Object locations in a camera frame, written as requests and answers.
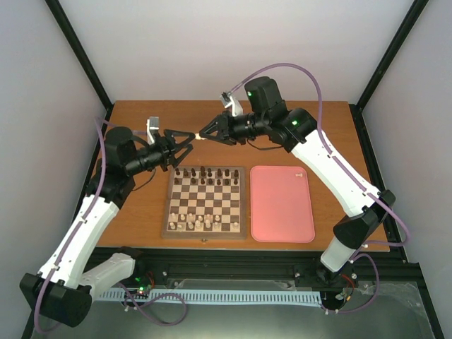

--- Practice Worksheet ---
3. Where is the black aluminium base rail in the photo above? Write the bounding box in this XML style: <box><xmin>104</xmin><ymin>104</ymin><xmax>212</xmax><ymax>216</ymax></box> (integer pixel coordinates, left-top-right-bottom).
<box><xmin>88</xmin><ymin>246</ymin><xmax>421</xmax><ymax>289</ymax></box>

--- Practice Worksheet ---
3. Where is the light blue cable duct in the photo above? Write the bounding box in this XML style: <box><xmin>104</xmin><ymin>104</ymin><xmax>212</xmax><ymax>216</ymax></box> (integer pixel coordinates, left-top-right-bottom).
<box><xmin>95</xmin><ymin>285</ymin><xmax>323</xmax><ymax>307</ymax></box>

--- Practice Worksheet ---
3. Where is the black frame post right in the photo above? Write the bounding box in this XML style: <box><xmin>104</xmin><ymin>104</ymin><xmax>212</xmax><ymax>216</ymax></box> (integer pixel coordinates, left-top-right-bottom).
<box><xmin>355</xmin><ymin>0</ymin><xmax>429</xmax><ymax>111</ymax></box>

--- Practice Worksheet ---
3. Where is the pink plastic tray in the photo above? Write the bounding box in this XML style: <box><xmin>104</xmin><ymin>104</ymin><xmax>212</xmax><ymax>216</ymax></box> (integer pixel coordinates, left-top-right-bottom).
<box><xmin>250</xmin><ymin>166</ymin><xmax>315</xmax><ymax>244</ymax></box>

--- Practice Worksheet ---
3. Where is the black frame post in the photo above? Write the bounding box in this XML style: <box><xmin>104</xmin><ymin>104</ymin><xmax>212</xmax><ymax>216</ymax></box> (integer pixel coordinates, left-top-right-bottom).
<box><xmin>355</xmin><ymin>0</ymin><xmax>429</xmax><ymax>111</ymax></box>
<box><xmin>44</xmin><ymin>0</ymin><xmax>114</xmax><ymax>112</ymax></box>

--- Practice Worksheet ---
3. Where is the wooden chess board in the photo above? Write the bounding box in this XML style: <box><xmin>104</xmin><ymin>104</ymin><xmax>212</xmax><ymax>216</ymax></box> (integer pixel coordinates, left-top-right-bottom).
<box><xmin>162</xmin><ymin>166</ymin><xmax>247</xmax><ymax>240</ymax></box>

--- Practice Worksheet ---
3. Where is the black frame post left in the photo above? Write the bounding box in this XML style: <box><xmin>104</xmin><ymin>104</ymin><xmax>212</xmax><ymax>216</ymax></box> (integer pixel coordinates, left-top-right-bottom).
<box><xmin>44</xmin><ymin>0</ymin><xmax>114</xmax><ymax>112</ymax></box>

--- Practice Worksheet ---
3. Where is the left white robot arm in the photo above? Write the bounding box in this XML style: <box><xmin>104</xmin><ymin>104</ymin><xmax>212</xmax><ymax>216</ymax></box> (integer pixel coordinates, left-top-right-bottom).
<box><xmin>20</xmin><ymin>126</ymin><xmax>195</xmax><ymax>332</ymax></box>

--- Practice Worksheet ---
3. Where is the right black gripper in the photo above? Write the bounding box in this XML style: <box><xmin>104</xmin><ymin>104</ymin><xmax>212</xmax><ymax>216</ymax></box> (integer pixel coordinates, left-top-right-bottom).
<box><xmin>199</xmin><ymin>111</ymin><xmax>268</xmax><ymax>146</ymax></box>

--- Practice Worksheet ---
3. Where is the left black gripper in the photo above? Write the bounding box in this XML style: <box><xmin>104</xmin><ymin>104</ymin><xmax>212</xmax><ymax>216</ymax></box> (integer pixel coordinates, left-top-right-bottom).
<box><xmin>127</xmin><ymin>129</ymin><xmax>197</xmax><ymax>175</ymax></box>

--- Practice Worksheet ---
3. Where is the dark chess pieces row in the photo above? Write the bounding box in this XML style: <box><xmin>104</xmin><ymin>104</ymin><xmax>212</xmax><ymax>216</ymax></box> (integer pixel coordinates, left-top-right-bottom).
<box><xmin>172</xmin><ymin>166</ymin><xmax>242</xmax><ymax>186</ymax></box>

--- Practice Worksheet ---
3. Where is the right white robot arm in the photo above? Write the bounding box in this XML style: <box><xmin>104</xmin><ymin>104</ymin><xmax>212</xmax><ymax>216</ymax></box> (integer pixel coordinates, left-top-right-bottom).
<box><xmin>199</xmin><ymin>76</ymin><xmax>396</xmax><ymax>273</ymax></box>

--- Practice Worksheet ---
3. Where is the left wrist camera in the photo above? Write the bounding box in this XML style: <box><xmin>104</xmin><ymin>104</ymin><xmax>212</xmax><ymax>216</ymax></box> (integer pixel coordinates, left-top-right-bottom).
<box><xmin>146</xmin><ymin>117</ymin><xmax>160</xmax><ymax>145</ymax></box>

